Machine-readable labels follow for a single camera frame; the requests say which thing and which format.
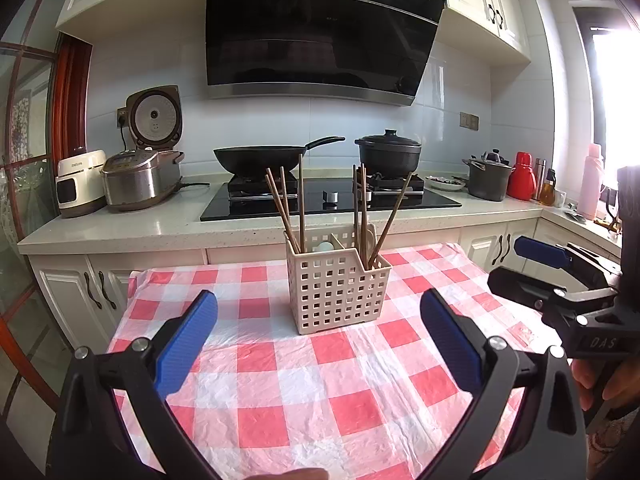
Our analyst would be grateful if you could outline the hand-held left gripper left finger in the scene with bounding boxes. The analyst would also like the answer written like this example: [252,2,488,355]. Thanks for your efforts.
[47,289,221,480]

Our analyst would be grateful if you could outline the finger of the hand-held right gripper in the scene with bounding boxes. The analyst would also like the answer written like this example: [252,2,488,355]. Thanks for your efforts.
[514,235,623,288]
[487,266,576,332]

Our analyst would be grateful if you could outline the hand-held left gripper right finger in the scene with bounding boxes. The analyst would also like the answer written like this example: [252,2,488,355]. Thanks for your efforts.
[419,287,588,480]

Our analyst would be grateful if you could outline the beige plastic utensil basket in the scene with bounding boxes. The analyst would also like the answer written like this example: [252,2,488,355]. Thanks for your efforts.
[285,224,392,336]

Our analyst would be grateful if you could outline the person's right hand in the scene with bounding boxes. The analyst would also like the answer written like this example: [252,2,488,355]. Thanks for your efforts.
[570,357,640,433]

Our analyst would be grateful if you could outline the person's left hand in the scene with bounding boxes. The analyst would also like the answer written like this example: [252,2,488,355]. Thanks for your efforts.
[249,467,329,480]

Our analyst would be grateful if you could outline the amber oil bottle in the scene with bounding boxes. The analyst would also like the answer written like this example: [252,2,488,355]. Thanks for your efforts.
[540,168,556,207]

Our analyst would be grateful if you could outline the steel vacuum flask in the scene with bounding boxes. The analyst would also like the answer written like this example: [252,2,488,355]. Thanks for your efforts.
[532,157,547,202]

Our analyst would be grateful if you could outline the red thermos jug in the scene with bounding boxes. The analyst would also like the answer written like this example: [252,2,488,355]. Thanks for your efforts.
[506,151,537,200]

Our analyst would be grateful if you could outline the pink water bottle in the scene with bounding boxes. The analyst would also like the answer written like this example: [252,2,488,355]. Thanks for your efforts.
[577,143,605,221]

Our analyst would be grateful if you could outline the grey stockpot with lid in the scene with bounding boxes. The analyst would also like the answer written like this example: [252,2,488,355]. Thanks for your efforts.
[462,149,515,202]

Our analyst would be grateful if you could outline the red white checked tablecloth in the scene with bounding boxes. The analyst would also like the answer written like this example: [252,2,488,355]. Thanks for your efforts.
[107,242,566,480]

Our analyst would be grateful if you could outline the white plate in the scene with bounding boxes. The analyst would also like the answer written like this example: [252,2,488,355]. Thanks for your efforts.
[425,175,467,192]

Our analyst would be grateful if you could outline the black glass gas stove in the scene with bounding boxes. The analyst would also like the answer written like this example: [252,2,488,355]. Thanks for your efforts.
[200,174,462,222]

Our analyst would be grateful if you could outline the steel rice cooker open lid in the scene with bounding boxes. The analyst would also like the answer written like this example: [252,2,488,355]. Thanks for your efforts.
[101,85,186,212]

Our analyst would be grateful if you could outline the black lidded cooking pot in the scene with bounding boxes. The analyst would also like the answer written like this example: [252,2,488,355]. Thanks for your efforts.
[355,129,423,173]

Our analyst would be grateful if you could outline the bright window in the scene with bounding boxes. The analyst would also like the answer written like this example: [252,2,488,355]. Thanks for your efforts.
[572,5,640,171]

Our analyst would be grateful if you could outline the white small kitchen appliance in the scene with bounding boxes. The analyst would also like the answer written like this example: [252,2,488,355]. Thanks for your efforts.
[55,149,108,218]

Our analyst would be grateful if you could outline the black wok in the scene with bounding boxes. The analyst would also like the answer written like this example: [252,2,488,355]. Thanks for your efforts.
[213,136,346,176]

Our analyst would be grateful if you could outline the white upper kitchen cabinets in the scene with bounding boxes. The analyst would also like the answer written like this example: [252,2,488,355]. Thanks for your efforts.
[55,0,532,66]

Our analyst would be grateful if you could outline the red wooden glass door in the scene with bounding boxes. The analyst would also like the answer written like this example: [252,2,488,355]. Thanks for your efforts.
[0,30,93,411]

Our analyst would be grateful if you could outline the black range hood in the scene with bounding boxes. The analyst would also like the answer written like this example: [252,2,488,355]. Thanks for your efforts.
[205,0,448,107]

